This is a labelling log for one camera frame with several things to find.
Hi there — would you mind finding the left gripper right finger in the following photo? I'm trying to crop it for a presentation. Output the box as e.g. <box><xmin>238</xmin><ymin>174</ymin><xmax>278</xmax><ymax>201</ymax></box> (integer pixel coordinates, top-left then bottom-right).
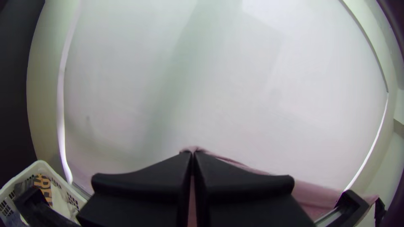
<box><xmin>193</xmin><ymin>151</ymin><xmax>317</xmax><ymax>227</ymax></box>

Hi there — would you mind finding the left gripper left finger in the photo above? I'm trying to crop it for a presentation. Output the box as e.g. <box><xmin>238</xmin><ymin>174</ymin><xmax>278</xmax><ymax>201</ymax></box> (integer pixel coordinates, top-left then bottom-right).
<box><xmin>76</xmin><ymin>150</ymin><xmax>194</xmax><ymax>227</ymax></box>

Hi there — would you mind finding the mauve t-shirt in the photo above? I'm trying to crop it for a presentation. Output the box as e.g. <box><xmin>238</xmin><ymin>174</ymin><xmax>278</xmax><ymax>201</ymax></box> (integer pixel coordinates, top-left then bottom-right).
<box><xmin>179</xmin><ymin>145</ymin><xmax>380</xmax><ymax>227</ymax></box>

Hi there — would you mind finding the heap of clothes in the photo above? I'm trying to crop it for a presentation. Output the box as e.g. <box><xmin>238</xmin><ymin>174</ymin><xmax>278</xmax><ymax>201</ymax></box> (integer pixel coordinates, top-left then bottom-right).
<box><xmin>5</xmin><ymin>172</ymin><xmax>80</xmax><ymax>227</ymax></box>

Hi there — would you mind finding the white laundry basket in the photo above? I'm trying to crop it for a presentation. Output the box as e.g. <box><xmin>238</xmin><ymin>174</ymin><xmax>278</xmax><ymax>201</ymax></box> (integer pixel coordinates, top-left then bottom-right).
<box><xmin>0</xmin><ymin>160</ymin><xmax>90</xmax><ymax>227</ymax></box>

